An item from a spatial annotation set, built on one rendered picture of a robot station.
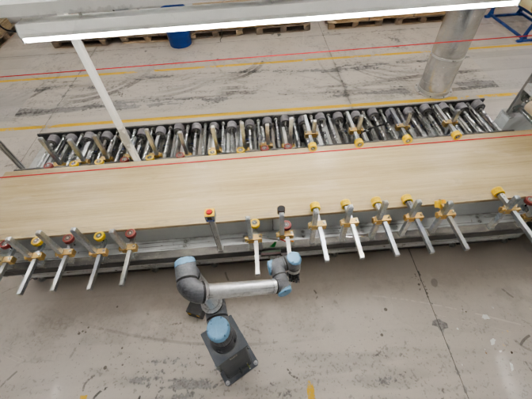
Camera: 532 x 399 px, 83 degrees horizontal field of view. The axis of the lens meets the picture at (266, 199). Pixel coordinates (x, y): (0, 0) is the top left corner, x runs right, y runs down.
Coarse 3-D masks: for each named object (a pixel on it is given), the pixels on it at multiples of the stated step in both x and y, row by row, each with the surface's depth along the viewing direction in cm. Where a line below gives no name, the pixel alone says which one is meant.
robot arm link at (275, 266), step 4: (284, 256) 193; (272, 260) 191; (276, 260) 190; (280, 260) 190; (284, 260) 190; (268, 264) 189; (272, 264) 189; (276, 264) 189; (280, 264) 189; (284, 264) 189; (268, 268) 189; (272, 268) 188; (276, 268) 187; (280, 268) 187; (284, 268) 190; (272, 272) 187; (276, 272) 186; (272, 276) 187
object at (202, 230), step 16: (432, 208) 263; (464, 208) 266; (480, 208) 268; (496, 208) 270; (224, 224) 260; (240, 224) 261; (272, 224) 266; (304, 224) 268; (336, 224) 272; (112, 240) 267; (128, 240) 268; (144, 240) 270; (448, 240) 309; (480, 240) 313; (496, 240) 321; (304, 256) 320; (64, 272) 306; (80, 272) 308; (112, 272) 318
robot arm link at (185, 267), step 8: (184, 256) 166; (176, 264) 164; (184, 264) 162; (192, 264) 164; (176, 272) 162; (184, 272) 159; (192, 272) 161; (200, 272) 176; (176, 280) 160; (200, 280) 173; (208, 304) 195; (216, 304) 202; (224, 304) 211; (208, 312) 202; (216, 312) 204; (224, 312) 207
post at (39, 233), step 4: (36, 232) 216; (40, 232) 217; (36, 236) 218; (40, 236) 218; (44, 236) 221; (44, 240) 222; (48, 240) 224; (52, 240) 229; (48, 244) 226; (52, 244) 228; (56, 244) 232; (52, 248) 231; (56, 248) 232; (60, 248) 237; (56, 252) 235; (60, 252) 236; (68, 260) 247; (72, 260) 250
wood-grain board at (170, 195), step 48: (384, 144) 296; (432, 144) 293; (480, 144) 290; (528, 144) 287; (0, 192) 278; (48, 192) 275; (96, 192) 273; (144, 192) 270; (192, 192) 267; (240, 192) 265; (288, 192) 262; (336, 192) 260; (384, 192) 258; (432, 192) 255; (480, 192) 253; (528, 192) 251; (0, 240) 245
